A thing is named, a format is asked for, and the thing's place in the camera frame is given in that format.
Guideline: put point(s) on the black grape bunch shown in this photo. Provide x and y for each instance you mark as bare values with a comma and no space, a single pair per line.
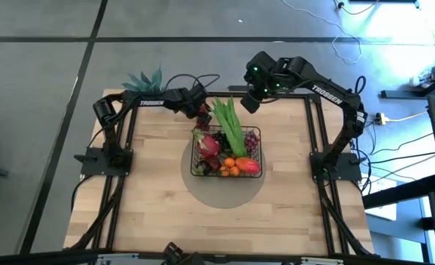
221,140

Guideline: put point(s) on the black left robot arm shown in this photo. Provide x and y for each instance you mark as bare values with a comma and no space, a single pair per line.
151,103

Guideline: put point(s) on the red yellow mango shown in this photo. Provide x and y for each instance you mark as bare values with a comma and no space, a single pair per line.
247,165

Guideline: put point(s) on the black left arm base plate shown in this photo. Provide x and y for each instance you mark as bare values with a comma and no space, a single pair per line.
92,165

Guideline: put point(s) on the power adapter block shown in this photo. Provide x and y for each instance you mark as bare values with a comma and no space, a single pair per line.
380,118

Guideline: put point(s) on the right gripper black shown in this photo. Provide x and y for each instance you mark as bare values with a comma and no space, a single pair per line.
257,73

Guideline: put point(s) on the dark red round fruit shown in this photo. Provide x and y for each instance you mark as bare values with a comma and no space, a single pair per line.
214,163

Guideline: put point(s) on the black floor stand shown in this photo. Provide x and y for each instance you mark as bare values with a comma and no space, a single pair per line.
405,94

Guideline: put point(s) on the round grey mat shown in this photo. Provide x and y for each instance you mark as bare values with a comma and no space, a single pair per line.
224,191

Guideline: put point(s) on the black aluminium table frame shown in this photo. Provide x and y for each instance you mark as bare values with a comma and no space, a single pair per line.
298,96

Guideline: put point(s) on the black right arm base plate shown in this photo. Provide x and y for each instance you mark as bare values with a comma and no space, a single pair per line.
346,167

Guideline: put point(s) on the black beam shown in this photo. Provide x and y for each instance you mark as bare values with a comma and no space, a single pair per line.
405,191

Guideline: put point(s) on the black bracket bar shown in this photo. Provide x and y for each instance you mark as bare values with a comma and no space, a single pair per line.
235,88

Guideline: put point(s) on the pink-purple grape bunch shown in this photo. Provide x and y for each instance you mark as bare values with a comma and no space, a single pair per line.
251,140

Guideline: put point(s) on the black rig crossbar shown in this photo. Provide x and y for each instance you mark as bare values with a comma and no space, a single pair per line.
37,257

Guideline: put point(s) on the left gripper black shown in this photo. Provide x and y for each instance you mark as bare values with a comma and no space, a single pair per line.
193,101

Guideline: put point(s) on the black mechanical object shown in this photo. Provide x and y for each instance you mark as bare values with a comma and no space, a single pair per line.
173,254

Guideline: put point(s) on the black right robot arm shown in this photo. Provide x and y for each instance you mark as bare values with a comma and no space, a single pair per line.
327,95

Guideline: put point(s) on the pink dragon fruit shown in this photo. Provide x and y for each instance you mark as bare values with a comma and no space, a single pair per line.
208,145

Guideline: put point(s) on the dark red grape bunch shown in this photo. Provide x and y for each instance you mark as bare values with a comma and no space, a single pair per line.
204,124

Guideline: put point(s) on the potted plant white pot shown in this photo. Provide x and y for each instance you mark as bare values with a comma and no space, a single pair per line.
147,82

